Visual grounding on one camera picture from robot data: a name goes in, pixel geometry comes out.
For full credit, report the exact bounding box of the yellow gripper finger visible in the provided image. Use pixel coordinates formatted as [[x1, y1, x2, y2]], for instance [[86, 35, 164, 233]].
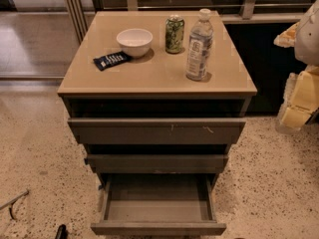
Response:
[[278, 66, 319, 129], [273, 23, 299, 48]]

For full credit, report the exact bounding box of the clear blue-labelled plastic bottle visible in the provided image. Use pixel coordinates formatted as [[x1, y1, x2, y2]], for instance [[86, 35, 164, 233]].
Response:
[[185, 9, 213, 81]]

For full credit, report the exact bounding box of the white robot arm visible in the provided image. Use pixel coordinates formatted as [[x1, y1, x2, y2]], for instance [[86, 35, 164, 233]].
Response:
[[274, 0, 319, 133]]

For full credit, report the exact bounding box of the grey drawer cabinet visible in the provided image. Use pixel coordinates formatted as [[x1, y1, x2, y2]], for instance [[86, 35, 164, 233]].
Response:
[[57, 10, 258, 191]]

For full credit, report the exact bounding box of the grey open bottom drawer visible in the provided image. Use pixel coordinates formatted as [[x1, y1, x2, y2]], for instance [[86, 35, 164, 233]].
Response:
[[91, 174, 226, 237]]

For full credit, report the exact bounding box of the grey middle drawer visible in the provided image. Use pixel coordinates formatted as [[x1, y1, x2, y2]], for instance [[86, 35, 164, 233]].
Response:
[[85, 154, 228, 173]]

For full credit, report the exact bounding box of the grey top drawer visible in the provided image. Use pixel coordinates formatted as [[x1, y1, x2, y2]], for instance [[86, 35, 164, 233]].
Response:
[[68, 118, 245, 144]]

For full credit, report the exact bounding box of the green drink can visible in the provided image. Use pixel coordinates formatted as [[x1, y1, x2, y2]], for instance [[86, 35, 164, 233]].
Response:
[[165, 15, 184, 54]]

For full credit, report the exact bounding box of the white ceramic bowl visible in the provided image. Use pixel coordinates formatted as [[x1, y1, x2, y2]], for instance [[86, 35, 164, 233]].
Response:
[[117, 28, 153, 58]]

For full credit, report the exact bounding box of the dark blue snack packet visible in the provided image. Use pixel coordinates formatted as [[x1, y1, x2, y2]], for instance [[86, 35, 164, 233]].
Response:
[[93, 52, 132, 71]]

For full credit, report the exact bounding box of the metal window railing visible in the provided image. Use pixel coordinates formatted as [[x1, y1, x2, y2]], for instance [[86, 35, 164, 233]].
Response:
[[65, 0, 316, 39]]

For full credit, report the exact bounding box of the black object on floor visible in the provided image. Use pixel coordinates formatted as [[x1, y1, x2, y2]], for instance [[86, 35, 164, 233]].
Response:
[[55, 224, 68, 239]]

